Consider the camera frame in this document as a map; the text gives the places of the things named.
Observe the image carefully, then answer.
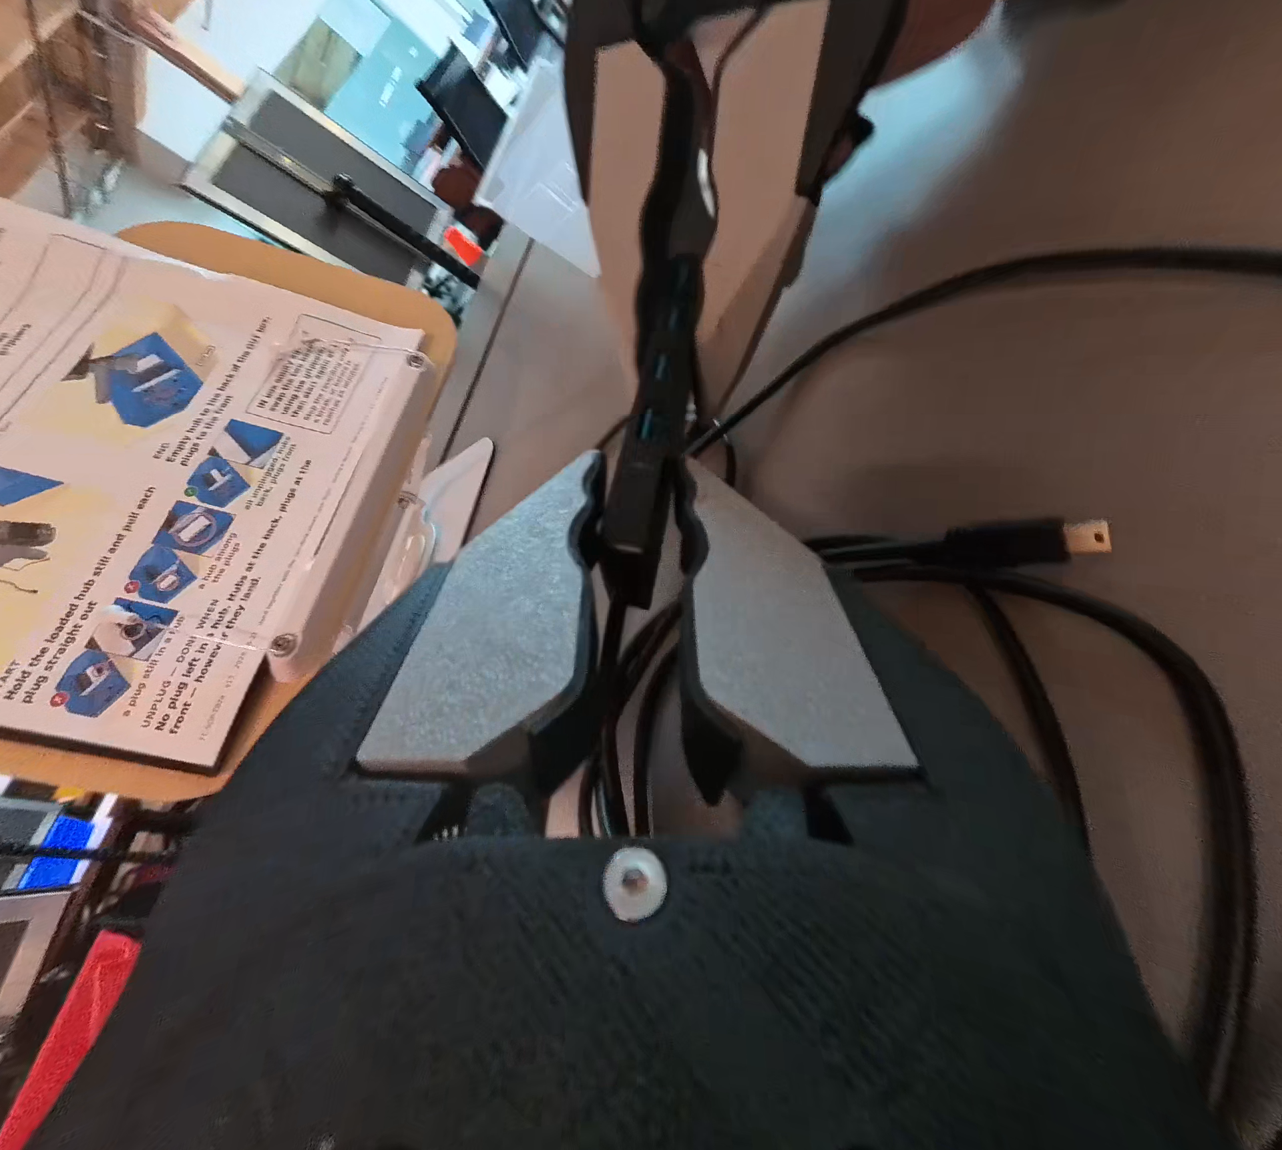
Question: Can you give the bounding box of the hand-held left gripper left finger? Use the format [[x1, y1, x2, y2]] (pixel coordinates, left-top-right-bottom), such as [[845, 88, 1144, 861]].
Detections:
[[354, 452, 610, 837]]

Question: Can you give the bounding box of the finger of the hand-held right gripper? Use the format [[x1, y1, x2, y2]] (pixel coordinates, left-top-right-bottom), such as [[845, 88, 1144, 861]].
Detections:
[[688, 0, 834, 342], [586, 34, 692, 281]]

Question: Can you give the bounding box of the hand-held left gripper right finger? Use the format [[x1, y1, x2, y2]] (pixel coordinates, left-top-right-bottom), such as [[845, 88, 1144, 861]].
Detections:
[[673, 458, 920, 811]]

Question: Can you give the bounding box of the slim black usb hub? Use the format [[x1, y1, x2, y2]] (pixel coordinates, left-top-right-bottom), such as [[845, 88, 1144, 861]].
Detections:
[[601, 254, 703, 611]]

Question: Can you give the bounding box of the black usb cable gold plug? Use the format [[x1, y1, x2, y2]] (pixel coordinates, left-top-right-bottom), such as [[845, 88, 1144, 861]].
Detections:
[[800, 518, 1258, 1111]]

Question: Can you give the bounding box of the thin black hub cable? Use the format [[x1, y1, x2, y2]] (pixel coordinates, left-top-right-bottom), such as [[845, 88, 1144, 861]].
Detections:
[[685, 247, 1282, 460]]

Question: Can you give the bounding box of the black computer monitor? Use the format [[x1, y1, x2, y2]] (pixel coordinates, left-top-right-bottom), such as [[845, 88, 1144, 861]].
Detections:
[[416, 47, 509, 170], [479, 0, 562, 70]]

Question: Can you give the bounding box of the clear acrylic sign holder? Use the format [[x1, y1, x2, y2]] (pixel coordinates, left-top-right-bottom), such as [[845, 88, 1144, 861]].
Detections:
[[265, 314, 446, 684]]

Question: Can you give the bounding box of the white pad with round button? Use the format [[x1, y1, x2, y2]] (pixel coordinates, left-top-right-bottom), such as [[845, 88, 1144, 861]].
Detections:
[[399, 437, 498, 576]]

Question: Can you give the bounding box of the round wooden board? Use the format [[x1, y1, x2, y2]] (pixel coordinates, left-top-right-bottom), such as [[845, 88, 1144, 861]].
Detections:
[[0, 221, 459, 803]]

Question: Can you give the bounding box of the printed instruction sheet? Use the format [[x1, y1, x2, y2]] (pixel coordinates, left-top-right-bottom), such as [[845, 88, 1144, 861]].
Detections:
[[0, 198, 427, 751]]

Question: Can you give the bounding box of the wooden shelf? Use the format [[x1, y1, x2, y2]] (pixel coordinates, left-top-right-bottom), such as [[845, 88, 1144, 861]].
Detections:
[[0, 0, 252, 200]]

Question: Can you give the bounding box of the black usb cable dark plug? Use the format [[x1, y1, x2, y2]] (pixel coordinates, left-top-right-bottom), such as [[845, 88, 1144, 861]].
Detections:
[[591, 600, 692, 841]]

